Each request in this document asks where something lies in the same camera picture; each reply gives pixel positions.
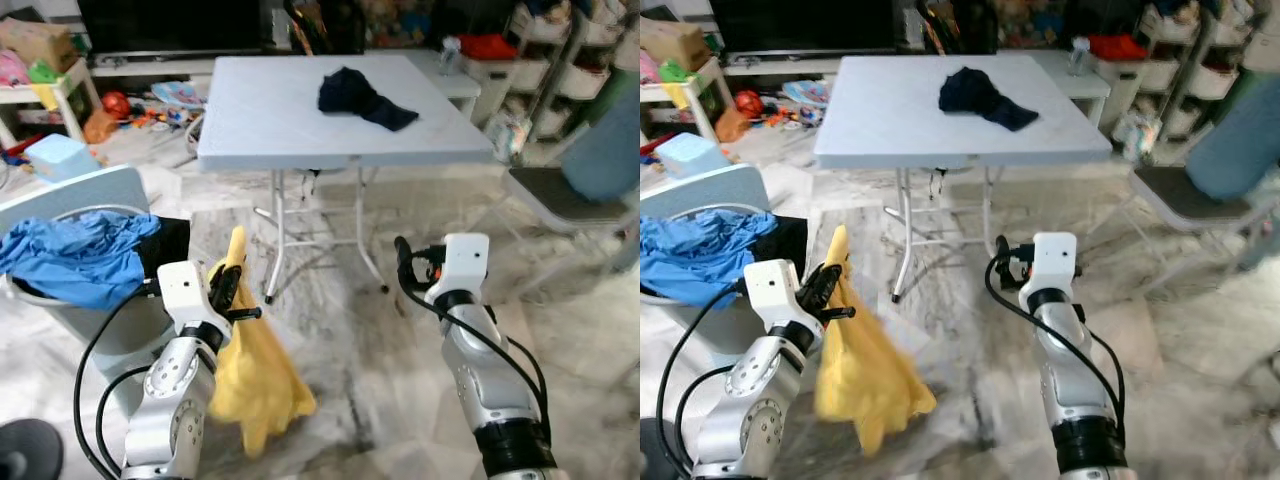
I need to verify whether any yellow garment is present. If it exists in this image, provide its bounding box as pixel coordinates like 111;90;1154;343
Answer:
815;225;938;459
205;225;318;459

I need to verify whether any light blue plastic stool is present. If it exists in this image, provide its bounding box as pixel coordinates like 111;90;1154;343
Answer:
655;133;731;181
22;133;101;183

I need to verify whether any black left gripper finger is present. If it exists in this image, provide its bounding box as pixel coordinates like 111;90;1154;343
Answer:
205;265;244;313
800;262;843;313

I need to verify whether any white television stand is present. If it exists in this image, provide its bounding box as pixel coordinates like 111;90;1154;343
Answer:
720;50;901;81
90;50;291;81

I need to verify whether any black garment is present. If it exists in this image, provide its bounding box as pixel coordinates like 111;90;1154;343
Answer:
140;215;191;296
770;215;811;281

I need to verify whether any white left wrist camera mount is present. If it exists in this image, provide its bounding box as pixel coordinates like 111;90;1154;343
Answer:
157;260;216;331
745;260;806;331

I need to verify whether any black flat television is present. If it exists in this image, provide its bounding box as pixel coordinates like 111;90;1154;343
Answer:
708;0;896;56
78;0;266;56

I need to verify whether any brown cardboard box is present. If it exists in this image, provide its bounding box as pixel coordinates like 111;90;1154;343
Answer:
0;15;79;73
640;15;713;73

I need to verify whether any white waste bin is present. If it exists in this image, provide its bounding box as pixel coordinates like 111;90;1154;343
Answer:
470;58;531;96
1100;58;1161;96

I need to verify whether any red cloth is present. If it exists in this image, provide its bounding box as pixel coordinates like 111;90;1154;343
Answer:
1088;33;1149;61
458;33;519;61

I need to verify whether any navy blue garment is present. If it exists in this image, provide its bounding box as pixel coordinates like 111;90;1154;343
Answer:
938;66;1041;133
317;66;421;133

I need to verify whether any blue oval cushion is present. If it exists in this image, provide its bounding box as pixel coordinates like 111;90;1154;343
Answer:
1185;70;1280;204
560;70;640;204

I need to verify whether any white storage trolley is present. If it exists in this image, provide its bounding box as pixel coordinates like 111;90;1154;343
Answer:
1195;0;1271;111
505;0;571;141
560;0;640;101
1135;0;1201;141

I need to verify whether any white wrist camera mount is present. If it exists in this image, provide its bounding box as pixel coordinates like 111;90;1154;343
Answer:
440;233;491;296
745;260;806;331
157;260;216;331
1030;233;1079;291

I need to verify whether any black office chair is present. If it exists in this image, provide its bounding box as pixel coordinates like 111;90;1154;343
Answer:
915;0;996;56
285;0;366;56

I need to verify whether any white side table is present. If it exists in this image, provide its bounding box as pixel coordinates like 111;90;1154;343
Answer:
640;55;736;146
0;60;101;151

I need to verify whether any small white table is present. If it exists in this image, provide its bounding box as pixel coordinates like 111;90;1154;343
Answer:
415;50;483;116
1040;50;1111;126

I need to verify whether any colourful baby bouncer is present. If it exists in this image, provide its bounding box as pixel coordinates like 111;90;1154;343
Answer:
782;80;841;109
150;80;211;111

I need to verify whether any white printed plastic package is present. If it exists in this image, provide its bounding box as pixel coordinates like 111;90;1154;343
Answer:
490;110;531;161
1115;110;1161;161

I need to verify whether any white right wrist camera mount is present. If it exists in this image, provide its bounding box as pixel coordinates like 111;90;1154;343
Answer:
440;233;491;296
1030;233;1079;291

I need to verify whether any grey white folding chair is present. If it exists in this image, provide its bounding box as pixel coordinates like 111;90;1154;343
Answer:
505;165;640;276
1130;165;1280;281

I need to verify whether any orange bag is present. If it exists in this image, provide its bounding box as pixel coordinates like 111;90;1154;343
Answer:
82;108;119;146
715;108;751;144

